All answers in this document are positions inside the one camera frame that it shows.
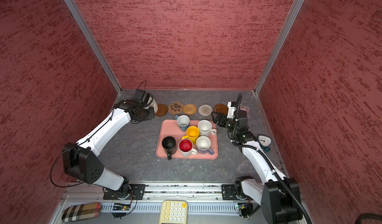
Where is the yellow calculator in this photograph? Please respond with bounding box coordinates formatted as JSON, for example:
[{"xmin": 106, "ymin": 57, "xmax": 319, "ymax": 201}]
[{"xmin": 159, "ymin": 200, "xmax": 188, "ymax": 224}]

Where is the brown paw print coaster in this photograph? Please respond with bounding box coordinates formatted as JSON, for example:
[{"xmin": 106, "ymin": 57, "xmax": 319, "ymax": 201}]
[{"xmin": 168, "ymin": 102, "xmax": 184, "ymax": 115}]

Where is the dark brown round coaster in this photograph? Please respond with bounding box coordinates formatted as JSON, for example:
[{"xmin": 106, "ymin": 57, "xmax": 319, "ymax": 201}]
[{"xmin": 155, "ymin": 104, "xmax": 168, "ymax": 116}]

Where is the pink plastic tray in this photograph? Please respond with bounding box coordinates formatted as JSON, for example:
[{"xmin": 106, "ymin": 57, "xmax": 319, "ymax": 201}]
[{"xmin": 156, "ymin": 119, "xmax": 219, "ymax": 160}]

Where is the aluminium front rail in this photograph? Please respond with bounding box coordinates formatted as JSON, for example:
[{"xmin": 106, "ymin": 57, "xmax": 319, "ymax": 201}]
[{"xmin": 60, "ymin": 182, "xmax": 235, "ymax": 202}]

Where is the woven tan round coaster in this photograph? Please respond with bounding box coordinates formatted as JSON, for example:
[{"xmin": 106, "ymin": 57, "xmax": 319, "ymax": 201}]
[{"xmin": 183, "ymin": 104, "xmax": 197, "ymax": 115}]

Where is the plaid glasses case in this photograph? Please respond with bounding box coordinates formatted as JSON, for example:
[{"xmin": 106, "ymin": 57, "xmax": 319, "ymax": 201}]
[{"xmin": 61, "ymin": 203, "xmax": 101, "ymax": 223}]

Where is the small green alarm clock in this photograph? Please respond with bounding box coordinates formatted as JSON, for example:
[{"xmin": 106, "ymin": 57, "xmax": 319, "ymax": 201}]
[{"xmin": 257, "ymin": 134, "xmax": 272, "ymax": 152}]

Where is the pink flower coaster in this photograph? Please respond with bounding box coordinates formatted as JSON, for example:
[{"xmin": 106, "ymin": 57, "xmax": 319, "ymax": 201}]
[{"xmin": 240, "ymin": 105, "xmax": 250, "ymax": 118}]

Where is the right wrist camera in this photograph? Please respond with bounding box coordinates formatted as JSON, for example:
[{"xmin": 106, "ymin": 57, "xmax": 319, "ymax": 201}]
[{"xmin": 227, "ymin": 102, "xmax": 237, "ymax": 118}]

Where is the cream lace round coaster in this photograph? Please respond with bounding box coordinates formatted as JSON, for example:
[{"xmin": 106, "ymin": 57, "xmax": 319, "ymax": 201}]
[{"xmin": 199, "ymin": 105, "xmax": 213, "ymax": 116}]

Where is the light blue patterned mug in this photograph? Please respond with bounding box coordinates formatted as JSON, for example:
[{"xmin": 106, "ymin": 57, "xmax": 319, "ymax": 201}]
[{"xmin": 175, "ymin": 115, "xmax": 190, "ymax": 132}]

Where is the yellow mug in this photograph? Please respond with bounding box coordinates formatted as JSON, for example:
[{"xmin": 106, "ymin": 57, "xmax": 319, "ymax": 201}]
[{"xmin": 182, "ymin": 126, "xmax": 200, "ymax": 144}]

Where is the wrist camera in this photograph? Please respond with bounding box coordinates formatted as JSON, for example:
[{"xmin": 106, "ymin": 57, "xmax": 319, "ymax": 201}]
[
  {"xmin": 131, "ymin": 89, "xmax": 153, "ymax": 108},
  {"xmin": 227, "ymin": 102, "xmax": 237, "ymax": 118}
]

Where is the white mug purple handle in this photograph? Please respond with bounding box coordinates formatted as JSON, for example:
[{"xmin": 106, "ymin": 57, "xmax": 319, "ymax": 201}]
[{"xmin": 196, "ymin": 136, "xmax": 214, "ymax": 155}]

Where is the black corrugated cable hose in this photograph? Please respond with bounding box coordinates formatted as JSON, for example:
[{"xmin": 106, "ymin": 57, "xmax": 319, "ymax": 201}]
[{"xmin": 231, "ymin": 92, "xmax": 312, "ymax": 224}]

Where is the red interior white mug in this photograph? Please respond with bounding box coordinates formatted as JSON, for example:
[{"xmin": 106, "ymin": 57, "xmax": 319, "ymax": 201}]
[{"xmin": 179, "ymin": 139, "xmax": 198, "ymax": 157}]

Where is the glossy amber round coaster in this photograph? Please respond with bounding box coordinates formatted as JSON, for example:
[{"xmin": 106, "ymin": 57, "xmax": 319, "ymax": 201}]
[{"xmin": 213, "ymin": 104, "xmax": 228, "ymax": 114}]

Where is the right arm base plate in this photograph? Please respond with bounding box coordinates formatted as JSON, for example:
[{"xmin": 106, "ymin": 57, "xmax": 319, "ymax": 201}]
[{"xmin": 221, "ymin": 184, "xmax": 262, "ymax": 201}]

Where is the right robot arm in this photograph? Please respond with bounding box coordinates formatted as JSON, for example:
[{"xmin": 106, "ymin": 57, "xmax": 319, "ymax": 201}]
[{"xmin": 211, "ymin": 110, "xmax": 306, "ymax": 224}]

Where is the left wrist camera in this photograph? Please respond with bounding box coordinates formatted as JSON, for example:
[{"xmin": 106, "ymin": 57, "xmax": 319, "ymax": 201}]
[{"xmin": 131, "ymin": 89, "xmax": 153, "ymax": 108}]

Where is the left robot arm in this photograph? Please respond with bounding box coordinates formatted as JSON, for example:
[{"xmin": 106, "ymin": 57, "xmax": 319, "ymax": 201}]
[{"xmin": 62, "ymin": 100, "xmax": 155, "ymax": 199}]

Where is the black mug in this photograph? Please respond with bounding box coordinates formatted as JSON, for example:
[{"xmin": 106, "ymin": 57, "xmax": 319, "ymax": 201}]
[{"xmin": 162, "ymin": 136, "xmax": 177, "ymax": 160}]

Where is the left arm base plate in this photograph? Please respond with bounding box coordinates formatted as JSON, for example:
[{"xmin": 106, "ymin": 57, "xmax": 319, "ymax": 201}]
[{"xmin": 103, "ymin": 184, "xmax": 146, "ymax": 201}]

